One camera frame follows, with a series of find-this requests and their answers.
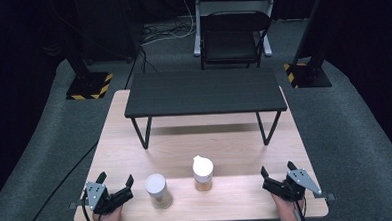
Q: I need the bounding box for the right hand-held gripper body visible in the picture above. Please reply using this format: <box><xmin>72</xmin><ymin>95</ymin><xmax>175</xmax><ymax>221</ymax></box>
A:
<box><xmin>261</xmin><ymin>167</ymin><xmax>323</xmax><ymax>204</ymax></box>

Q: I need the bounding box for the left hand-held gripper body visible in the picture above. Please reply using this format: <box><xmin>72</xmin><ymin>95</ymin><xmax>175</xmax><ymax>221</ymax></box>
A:
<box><xmin>85</xmin><ymin>178</ymin><xmax>136</xmax><ymax>216</ymax></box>

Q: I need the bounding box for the flat-lid jar of brown spice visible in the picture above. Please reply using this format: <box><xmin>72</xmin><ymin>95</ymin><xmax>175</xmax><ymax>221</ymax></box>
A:
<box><xmin>144</xmin><ymin>172</ymin><xmax>174</xmax><ymax>211</ymax></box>

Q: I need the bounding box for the spout-lid jar of orange spice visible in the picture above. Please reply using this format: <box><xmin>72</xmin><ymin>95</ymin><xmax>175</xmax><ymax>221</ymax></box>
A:
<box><xmin>191</xmin><ymin>154</ymin><xmax>216</xmax><ymax>193</ymax></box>

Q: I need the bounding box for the black shelf with wire legs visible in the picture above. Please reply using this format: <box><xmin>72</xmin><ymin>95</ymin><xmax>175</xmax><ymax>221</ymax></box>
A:
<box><xmin>121</xmin><ymin>65</ymin><xmax>291</xmax><ymax>153</ymax></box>

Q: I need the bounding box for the person's right hand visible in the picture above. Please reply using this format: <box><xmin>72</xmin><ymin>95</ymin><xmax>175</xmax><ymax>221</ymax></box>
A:
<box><xmin>271</xmin><ymin>191</ymin><xmax>306</xmax><ymax>221</ymax></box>

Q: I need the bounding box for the black stand with striped base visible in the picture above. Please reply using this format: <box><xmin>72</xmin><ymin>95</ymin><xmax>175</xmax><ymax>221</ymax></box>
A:
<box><xmin>47</xmin><ymin>0</ymin><xmax>115</xmax><ymax>102</ymax></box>
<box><xmin>280</xmin><ymin>0</ymin><xmax>333</xmax><ymax>91</ymax></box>

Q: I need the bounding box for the black folding chair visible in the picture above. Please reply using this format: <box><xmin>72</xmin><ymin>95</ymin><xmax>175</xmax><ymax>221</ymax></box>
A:
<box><xmin>198</xmin><ymin>8</ymin><xmax>274</xmax><ymax>71</ymax></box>

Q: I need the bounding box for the left hand-held gripper cable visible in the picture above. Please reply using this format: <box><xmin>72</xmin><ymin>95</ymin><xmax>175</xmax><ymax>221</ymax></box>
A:
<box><xmin>79</xmin><ymin>188</ymin><xmax>103</xmax><ymax>221</ymax></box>

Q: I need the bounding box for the hand-held gripper cable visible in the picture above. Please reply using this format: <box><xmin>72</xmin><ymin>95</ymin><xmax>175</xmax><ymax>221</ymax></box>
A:
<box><xmin>79</xmin><ymin>188</ymin><xmax>103</xmax><ymax>221</ymax></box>
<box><xmin>292</xmin><ymin>199</ymin><xmax>307</xmax><ymax>221</ymax></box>

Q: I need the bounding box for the grey table edge bracket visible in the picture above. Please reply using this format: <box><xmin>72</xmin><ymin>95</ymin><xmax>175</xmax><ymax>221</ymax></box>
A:
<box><xmin>312</xmin><ymin>190</ymin><xmax>336</xmax><ymax>202</ymax></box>
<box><xmin>68</xmin><ymin>200</ymin><xmax>88</xmax><ymax>211</ymax></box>

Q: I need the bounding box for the right hand-held gripper cable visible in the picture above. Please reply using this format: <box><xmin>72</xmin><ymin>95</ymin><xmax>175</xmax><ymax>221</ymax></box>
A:
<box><xmin>292</xmin><ymin>199</ymin><xmax>307</xmax><ymax>221</ymax></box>

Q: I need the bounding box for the long black floor cable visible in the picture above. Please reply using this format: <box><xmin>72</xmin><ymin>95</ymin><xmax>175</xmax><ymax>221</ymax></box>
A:
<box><xmin>19</xmin><ymin>142</ymin><xmax>103</xmax><ymax>221</ymax></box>

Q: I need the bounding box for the black cable by stand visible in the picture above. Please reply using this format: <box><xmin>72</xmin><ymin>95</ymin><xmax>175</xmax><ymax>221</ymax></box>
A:
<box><xmin>122</xmin><ymin>44</ymin><xmax>159</xmax><ymax>92</ymax></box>

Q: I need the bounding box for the tangle of floor cables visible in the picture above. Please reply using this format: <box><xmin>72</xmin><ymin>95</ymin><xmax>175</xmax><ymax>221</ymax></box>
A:
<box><xmin>139</xmin><ymin>14</ymin><xmax>199</xmax><ymax>48</ymax></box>

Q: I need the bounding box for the white metal stand frame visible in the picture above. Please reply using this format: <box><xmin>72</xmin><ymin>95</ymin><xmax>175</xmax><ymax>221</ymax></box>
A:
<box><xmin>191</xmin><ymin>0</ymin><xmax>281</xmax><ymax>62</ymax></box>

